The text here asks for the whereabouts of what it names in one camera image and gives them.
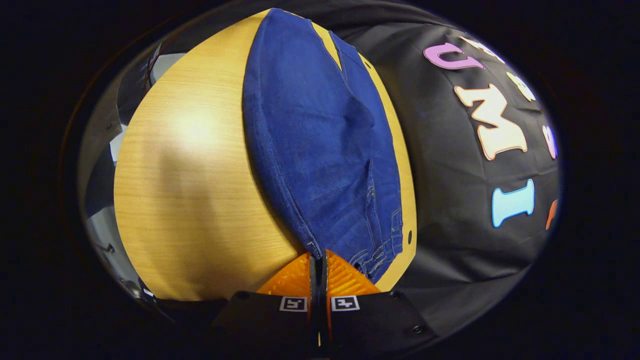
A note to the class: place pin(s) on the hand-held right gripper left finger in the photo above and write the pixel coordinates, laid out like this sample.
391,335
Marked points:
270,325

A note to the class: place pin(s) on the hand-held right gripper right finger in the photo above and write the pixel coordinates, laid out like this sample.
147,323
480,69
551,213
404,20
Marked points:
370,322

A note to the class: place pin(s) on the blue denim jeans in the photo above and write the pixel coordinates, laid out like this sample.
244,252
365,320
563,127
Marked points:
310,140

